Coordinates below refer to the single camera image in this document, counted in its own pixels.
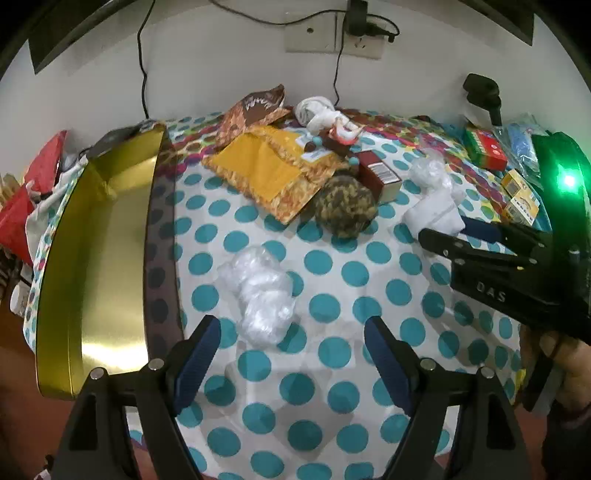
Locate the yellow medicine box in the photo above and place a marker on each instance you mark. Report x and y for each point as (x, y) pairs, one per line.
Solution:
(515, 182)
(521, 207)

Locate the dark wall frame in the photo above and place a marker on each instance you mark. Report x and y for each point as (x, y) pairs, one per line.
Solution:
(55, 41)
(508, 18)

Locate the teal cloth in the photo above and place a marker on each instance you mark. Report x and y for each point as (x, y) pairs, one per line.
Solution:
(542, 221)

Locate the black angled plug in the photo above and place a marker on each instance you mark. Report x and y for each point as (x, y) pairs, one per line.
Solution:
(381, 31)

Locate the polka dot tablecloth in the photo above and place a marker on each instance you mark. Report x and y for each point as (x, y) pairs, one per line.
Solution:
(323, 332)

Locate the brown snack packet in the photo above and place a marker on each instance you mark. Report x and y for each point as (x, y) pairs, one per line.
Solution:
(254, 108)

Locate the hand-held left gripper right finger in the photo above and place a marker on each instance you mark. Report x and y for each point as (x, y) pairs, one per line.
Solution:
(390, 364)

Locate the clear bag with blue contents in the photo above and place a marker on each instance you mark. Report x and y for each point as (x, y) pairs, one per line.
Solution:
(519, 143)

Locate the beige coaxial wall plate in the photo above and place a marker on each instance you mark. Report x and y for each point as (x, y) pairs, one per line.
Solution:
(309, 37)

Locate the red and green medicine box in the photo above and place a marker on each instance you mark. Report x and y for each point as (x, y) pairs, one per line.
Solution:
(485, 147)

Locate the camouflage knit ball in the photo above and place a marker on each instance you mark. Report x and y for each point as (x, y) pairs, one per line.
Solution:
(344, 205)

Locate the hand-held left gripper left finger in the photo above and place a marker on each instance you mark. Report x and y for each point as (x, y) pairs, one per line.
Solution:
(198, 364)

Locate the red plastic bag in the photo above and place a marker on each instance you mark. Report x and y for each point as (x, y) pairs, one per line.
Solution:
(46, 157)
(11, 221)

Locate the person's right hand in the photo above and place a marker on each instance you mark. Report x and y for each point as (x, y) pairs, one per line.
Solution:
(572, 369)

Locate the black clamp mount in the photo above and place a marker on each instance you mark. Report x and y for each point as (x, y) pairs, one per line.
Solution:
(480, 87)

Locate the yellow snack packet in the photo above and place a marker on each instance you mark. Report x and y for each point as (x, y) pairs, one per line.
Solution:
(268, 170)

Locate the dark red box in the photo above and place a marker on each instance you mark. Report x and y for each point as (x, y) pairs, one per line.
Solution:
(376, 175)

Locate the small doll figure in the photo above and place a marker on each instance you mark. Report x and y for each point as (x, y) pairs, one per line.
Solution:
(344, 134)

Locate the white sock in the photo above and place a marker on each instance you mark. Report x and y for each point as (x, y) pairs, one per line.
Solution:
(434, 210)

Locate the black charger adapter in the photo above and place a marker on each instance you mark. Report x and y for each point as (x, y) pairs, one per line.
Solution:
(358, 16)

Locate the beige wall power socket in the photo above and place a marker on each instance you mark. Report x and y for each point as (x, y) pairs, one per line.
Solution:
(364, 48)

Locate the white towel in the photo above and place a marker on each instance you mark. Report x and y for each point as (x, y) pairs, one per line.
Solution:
(316, 113)

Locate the clear plastic bag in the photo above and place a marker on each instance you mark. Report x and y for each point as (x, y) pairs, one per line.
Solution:
(429, 173)
(263, 295)

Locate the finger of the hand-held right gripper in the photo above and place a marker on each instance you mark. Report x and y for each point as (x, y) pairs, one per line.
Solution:
(443, 244)
(480, 228)

